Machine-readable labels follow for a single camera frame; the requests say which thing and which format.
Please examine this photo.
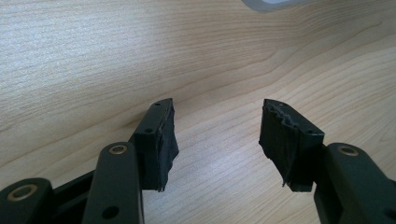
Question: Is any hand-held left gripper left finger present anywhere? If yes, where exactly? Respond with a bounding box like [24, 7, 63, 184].
[129, 97, 180, 192]

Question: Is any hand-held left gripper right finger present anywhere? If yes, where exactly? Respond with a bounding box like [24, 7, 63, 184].
[258, 98, 326, 193]

